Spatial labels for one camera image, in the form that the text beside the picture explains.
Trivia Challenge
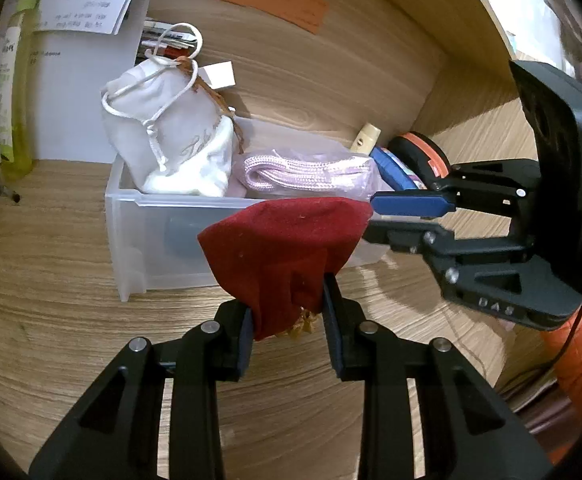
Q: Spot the orange black round case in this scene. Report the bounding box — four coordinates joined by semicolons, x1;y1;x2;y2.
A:
388;131;452;191

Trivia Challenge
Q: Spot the stack of cards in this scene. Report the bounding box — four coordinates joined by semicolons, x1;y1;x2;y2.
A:
138;17;196;61

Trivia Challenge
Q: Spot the white drawstring bag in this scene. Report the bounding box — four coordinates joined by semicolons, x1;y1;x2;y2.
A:
102;22;244;198

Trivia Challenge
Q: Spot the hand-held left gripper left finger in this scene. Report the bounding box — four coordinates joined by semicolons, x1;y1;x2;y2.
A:
28;300;254;480

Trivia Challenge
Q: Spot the clear plastic storage bin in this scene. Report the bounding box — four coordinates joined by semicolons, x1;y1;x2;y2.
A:
105;115;396;302

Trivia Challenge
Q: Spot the white paper tag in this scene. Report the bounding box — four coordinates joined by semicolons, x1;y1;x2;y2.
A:
202;61;235;92

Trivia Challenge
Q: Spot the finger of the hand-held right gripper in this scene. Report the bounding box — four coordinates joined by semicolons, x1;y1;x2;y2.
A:
363;220;582;331
370;158;542;221

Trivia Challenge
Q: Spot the white tube with green end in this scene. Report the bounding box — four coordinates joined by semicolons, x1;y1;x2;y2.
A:
0;25;22;163

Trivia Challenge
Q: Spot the red velvet pouch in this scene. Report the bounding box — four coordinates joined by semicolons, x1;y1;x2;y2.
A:
197;197;374;343

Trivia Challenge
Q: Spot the wooden desktop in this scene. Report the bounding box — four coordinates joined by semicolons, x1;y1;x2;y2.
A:
0;157;552;480

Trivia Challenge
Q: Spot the person's right forearm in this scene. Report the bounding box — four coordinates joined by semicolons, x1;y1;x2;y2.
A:
541;295;582;411

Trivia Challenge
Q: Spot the blue patterned case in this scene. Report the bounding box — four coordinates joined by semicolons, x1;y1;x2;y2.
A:
371;146;419;192

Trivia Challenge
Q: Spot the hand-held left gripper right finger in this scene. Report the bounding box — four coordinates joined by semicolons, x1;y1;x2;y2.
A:
321;272;554;480

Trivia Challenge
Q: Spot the large white paper sheet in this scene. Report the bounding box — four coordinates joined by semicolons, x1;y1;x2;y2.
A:
0;0;152;163

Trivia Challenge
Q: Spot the pink cord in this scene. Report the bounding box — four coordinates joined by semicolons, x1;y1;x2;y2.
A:
243;142;379;201

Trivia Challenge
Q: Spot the yellow-green spray bottle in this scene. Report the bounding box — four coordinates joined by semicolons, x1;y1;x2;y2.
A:
0;0;46;181

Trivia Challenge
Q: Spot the cream tube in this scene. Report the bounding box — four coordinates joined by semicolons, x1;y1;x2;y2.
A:
349;121;382;157

